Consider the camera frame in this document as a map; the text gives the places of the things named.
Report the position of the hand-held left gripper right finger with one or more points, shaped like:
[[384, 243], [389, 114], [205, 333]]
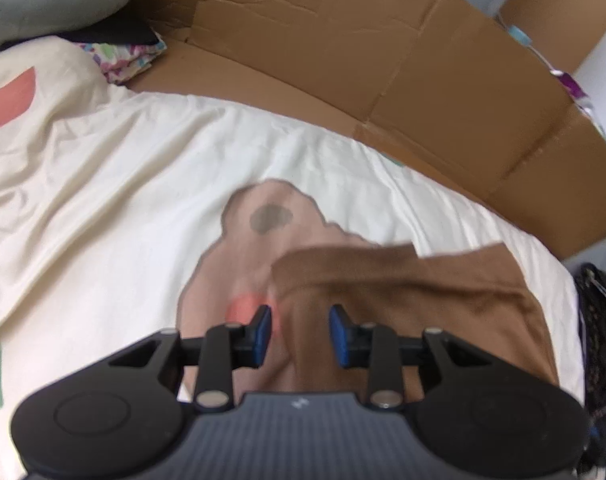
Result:
[[339, 335]]

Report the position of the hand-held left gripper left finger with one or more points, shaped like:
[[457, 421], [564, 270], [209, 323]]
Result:
[[260, 335]]

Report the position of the brown printed t-shirt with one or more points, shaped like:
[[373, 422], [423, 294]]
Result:
[[408, 290]]

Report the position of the bear print bed sheet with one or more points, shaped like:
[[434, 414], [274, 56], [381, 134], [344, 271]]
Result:
[[133, 185]]

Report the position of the black patterned bag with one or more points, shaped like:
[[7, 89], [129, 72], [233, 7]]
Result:
[[603, 310]]

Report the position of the flattened cardboard box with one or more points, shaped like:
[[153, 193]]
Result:
[[333, 50]]

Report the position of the floral patterned cloth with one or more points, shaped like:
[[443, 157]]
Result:
[[128, 57]]

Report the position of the black cloth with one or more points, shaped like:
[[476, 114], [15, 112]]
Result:
[[118, 32]]

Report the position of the grey neck pillow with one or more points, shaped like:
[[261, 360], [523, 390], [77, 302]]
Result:
[[58, 5]]

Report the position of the tall cardboard panel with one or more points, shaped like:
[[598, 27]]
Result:
[[573, 15]]

